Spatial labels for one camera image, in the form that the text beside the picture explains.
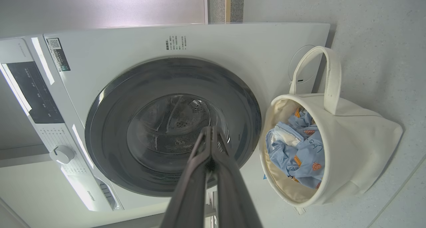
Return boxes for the light blue printed garment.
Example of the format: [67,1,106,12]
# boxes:
[265,120,325,189]

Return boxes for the blue orange cream garment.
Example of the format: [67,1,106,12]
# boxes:
[288,108,317,137]

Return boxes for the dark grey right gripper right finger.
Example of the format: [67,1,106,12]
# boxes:
[213,126,263,228]

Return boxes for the white washing machine dial knob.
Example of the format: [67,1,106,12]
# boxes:
[49,145,76,164]

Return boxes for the cream canvas laundry basket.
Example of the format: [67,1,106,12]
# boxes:
[260,46,403,215]

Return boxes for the black washing machine control panel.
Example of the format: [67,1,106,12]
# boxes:
[6,62,65,124]

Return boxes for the white front-load washing machine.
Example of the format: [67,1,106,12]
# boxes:
[0,22,330,228]

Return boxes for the QR code label sticker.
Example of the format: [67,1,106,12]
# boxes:
[47,38,71,72]

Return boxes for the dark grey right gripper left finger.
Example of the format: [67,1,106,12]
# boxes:
[160,126,213,228]

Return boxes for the round dark washer door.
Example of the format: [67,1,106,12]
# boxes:
[85,57,262,197]

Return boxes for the washing machine drum with clothes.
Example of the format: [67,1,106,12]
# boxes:
[126,94,230,155]

